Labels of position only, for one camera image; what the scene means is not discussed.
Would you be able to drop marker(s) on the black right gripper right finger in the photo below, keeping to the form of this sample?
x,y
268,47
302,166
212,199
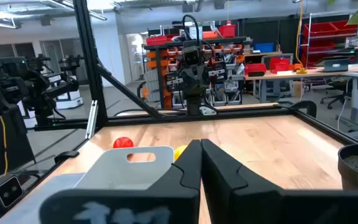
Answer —
x,y
259,208

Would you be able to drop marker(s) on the yellow lemon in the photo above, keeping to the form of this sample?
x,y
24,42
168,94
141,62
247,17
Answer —
x,y
179,152

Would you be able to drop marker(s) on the tall red desk bin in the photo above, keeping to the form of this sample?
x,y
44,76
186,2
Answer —
x,y
279,64

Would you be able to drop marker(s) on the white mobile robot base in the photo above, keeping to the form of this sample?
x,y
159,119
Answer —
x,y
70,99

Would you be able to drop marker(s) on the cardboard box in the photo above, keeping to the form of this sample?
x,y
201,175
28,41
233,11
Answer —
x,y
298,89

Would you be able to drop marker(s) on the red round tomato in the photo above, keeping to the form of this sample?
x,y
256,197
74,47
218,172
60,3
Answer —
x,y
123,142

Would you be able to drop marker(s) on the black table-level camera box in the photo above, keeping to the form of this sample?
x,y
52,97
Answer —
x,y
5,194

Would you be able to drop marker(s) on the silver aluminium bar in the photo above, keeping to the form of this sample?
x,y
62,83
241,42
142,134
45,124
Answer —
x,y
91,119

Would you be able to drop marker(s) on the white plastic tupperware container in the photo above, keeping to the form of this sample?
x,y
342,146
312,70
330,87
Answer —
x,y
113,174

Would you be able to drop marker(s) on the black office chair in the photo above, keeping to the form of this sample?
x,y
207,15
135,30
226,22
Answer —
x,y
337,90

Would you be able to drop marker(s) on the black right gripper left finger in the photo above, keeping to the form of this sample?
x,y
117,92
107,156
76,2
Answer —
x,y
154,205

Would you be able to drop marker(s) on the black plant pot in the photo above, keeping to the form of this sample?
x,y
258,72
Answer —
x,y
353,177

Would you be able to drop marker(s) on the black aluminium table frame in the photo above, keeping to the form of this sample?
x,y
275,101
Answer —
x,y
89,62

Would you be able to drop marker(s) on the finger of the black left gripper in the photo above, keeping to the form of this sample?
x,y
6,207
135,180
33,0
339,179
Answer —
x,y
200,88
189,88

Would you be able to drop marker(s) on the low red desk bin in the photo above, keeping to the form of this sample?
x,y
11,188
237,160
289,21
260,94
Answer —
x,y
255,68

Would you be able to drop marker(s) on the orange bin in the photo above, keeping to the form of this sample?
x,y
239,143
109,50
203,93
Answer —
x,y
210,35

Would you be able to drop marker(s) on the wide red bin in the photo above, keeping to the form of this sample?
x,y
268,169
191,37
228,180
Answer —
x,y
156,40

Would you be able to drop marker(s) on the metal shelf with red bins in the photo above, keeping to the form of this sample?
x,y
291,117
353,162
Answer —
x,y
322,34

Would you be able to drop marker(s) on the black table clamp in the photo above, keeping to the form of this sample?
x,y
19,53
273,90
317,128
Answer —
x,y
66,156
306,107

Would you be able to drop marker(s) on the grey laptop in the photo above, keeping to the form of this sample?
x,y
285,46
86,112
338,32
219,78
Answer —
x,y
336,65

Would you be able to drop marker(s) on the blue bin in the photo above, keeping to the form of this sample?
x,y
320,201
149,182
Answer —
x,y
263,47

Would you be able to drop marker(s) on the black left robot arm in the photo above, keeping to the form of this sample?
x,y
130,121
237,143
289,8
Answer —
x,y
194,104

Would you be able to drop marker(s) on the shelf rack with orange bins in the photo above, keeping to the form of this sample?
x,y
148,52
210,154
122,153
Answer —
x,y
166,71

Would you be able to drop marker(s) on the grey cloth mat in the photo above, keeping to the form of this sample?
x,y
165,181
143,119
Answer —
x,y
42,189

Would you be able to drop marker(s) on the wooden desk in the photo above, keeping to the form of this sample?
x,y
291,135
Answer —
x,y
291,74

